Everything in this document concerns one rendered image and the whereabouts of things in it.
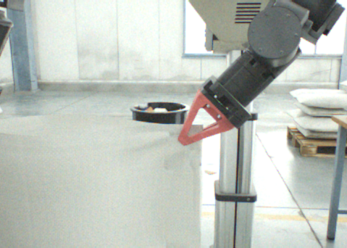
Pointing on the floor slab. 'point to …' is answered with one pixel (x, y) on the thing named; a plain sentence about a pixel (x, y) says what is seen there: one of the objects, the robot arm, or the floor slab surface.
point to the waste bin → (175, 117)
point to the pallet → (308, 149)
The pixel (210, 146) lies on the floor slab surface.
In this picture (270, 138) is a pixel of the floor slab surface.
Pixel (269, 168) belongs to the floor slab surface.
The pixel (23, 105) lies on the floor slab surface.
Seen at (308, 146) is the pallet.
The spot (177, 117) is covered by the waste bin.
